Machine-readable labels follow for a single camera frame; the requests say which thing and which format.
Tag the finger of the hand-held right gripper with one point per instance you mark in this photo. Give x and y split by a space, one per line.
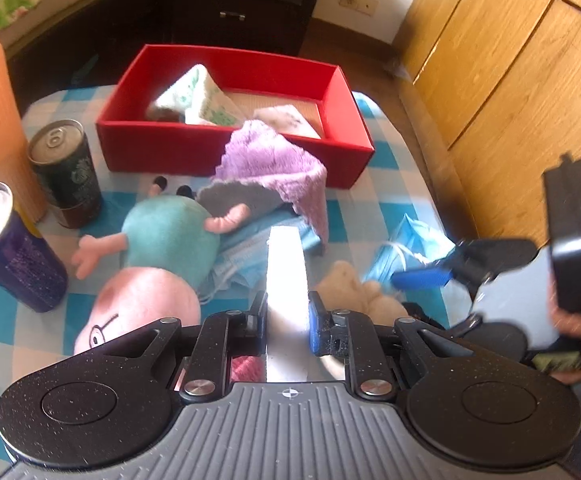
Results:
500 337
423 277

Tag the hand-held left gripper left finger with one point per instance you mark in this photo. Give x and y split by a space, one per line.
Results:
258 320

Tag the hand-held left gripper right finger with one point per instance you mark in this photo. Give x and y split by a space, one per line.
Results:
316 322

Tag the blue face mask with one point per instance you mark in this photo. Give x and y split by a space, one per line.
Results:
410 240
250 260

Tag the white strip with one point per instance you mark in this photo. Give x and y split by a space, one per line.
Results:
285 280

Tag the red cardboard box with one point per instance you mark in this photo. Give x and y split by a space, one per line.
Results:
170 152

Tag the person's right hand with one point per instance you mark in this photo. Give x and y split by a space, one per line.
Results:
573 320

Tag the beige plush toy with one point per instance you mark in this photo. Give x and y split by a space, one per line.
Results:
365 300

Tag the blue white checked tablecloth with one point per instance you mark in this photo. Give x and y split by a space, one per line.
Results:
390 180

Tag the pink pig plush toy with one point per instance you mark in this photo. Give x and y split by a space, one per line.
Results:
170 232

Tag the light wooden wardrobe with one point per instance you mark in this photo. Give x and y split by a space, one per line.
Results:
520 85

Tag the purple fluffy towel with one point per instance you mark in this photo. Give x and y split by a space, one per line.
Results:
265 155

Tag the white folded cloth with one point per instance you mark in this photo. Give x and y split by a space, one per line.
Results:
285 117

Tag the green patterned cloth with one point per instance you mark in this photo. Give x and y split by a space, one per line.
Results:
195 95

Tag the dark green drink can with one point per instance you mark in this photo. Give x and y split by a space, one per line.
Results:
70 180

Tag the purple drink can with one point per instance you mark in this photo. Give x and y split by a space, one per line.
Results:
25 265

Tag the white wall socket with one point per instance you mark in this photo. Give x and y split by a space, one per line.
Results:
358 2

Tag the dark wooden bed frame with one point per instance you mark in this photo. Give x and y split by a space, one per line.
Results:
95 35

